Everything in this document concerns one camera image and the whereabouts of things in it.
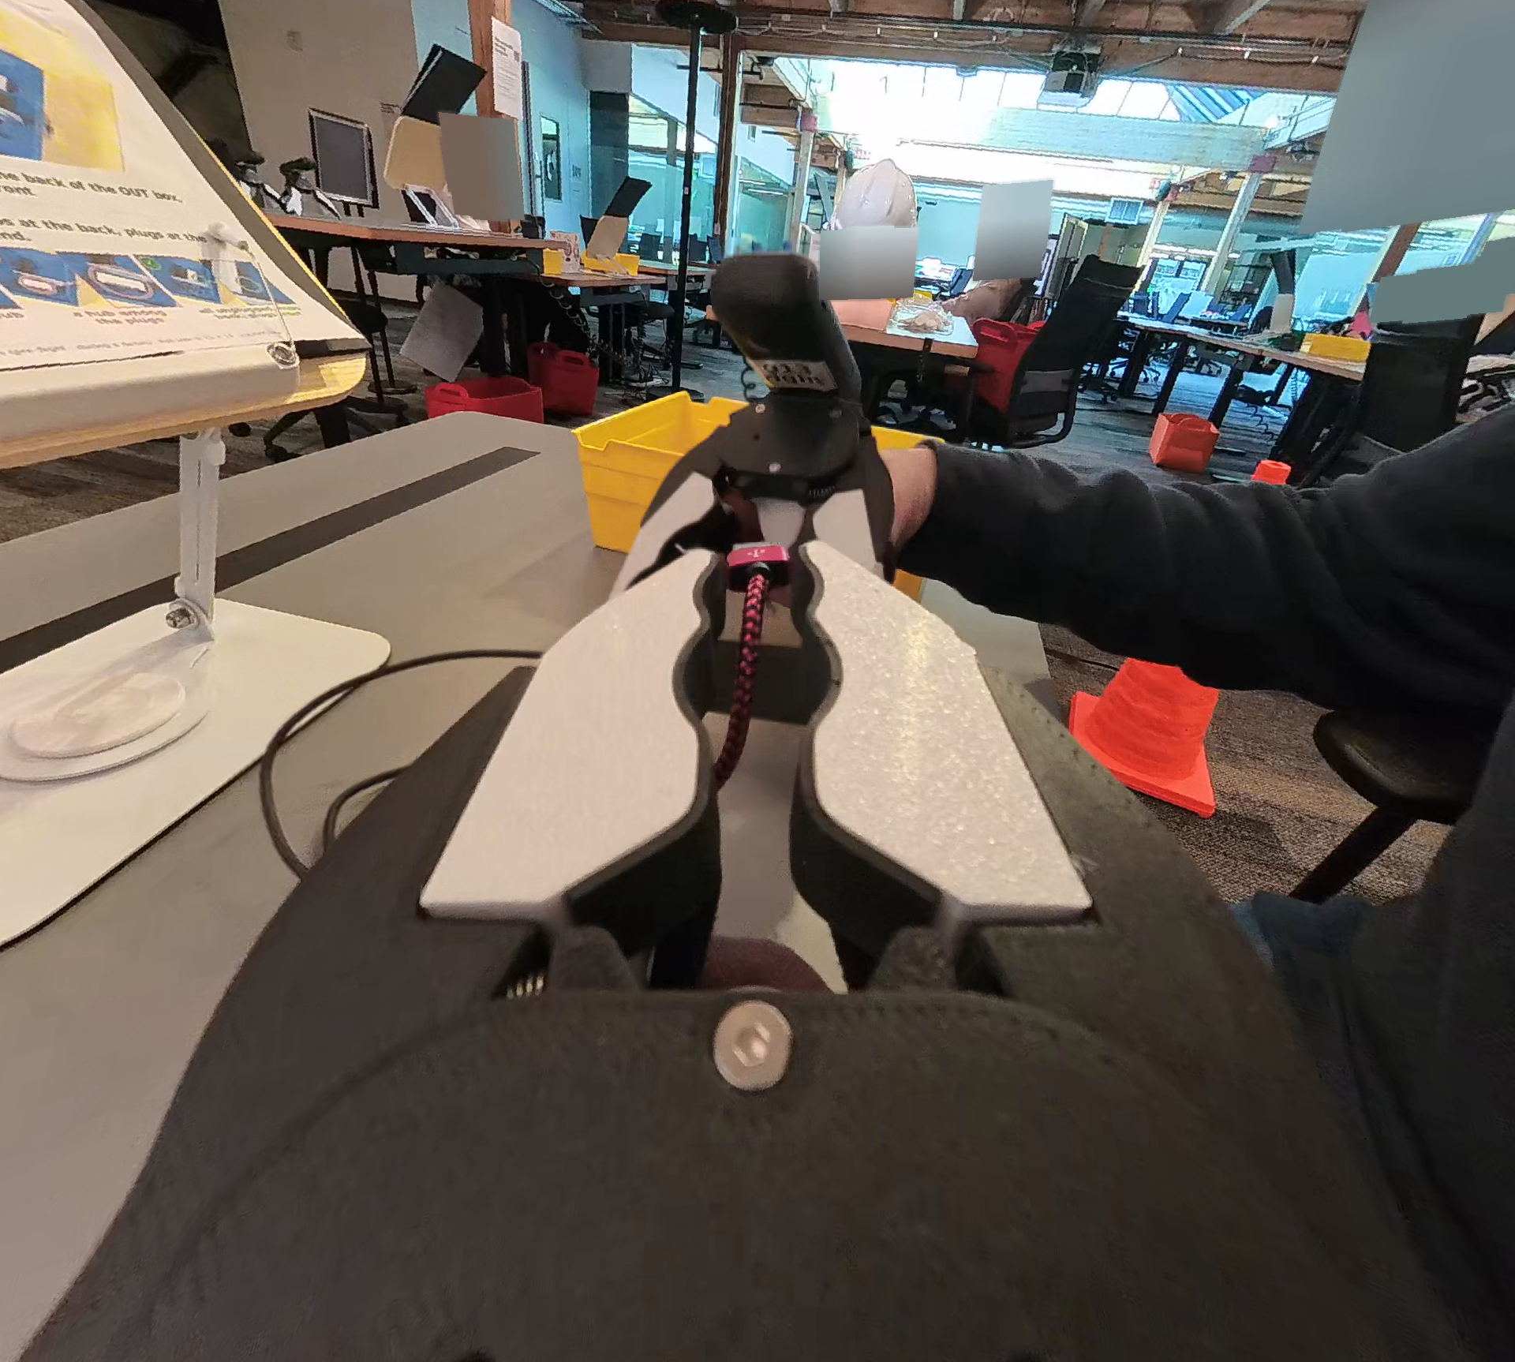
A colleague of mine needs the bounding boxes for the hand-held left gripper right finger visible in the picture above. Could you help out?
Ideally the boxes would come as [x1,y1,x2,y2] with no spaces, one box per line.
[790,543,1095,991]

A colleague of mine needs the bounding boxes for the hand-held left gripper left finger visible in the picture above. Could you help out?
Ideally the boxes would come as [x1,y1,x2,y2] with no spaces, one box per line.
[416,547,725,991]

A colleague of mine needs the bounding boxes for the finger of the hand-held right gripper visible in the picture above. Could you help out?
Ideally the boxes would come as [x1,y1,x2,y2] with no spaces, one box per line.
[612,490,719,596]

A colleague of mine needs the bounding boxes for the yellow plastic bin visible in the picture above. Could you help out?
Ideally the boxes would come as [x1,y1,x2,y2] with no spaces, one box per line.
[571,391,948,601]

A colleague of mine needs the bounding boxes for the pink braided usb cable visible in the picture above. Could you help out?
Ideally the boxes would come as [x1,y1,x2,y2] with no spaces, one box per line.
[706,539,790,792]

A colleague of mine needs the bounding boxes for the black usb hub with cable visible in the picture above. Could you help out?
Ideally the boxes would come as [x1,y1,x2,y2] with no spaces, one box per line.
[257,648,544,876]

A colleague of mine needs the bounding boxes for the person's right forearm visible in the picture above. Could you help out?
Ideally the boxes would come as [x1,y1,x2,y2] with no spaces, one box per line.
[904,402,1515,730]

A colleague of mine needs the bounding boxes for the person's right hand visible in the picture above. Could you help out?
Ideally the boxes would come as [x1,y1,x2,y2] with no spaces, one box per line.
[880,442,941,562]

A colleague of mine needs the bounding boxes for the wooden desk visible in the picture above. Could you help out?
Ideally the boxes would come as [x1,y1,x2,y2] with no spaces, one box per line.
[828,301,986,440]

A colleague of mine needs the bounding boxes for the white hard hat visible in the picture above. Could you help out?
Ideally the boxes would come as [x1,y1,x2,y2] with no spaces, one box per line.
[833,156,918,233]

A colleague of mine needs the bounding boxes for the red tote bin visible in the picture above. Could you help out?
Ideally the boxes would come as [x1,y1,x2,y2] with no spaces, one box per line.
[971,317,1052,416]
[525,341,599,415]
[422,375,545,424]

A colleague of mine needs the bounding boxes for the white document stand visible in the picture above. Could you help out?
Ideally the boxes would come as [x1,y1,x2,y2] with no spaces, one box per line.
[0,0,392,950]

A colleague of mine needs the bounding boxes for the black office chair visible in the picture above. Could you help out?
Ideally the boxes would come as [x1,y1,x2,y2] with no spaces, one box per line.
[964,254,1147,453]

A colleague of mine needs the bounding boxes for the white hanging paper sheet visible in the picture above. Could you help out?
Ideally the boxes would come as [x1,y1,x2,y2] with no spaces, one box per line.
[399,277,487,382]

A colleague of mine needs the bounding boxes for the person's jeans legs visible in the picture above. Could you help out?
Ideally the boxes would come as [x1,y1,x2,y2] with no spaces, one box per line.
[1230,890,1316,991]

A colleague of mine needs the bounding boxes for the orange tote bin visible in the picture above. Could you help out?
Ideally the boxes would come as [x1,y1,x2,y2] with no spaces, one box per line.
[1150,412,1221,473]

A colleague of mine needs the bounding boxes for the black computer monitor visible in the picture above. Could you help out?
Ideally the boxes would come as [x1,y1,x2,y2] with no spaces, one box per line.
[307,109,380,210]

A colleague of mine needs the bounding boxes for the printed instruction sheet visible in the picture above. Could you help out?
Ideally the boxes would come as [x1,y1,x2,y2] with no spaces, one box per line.
[0,0,362,440]

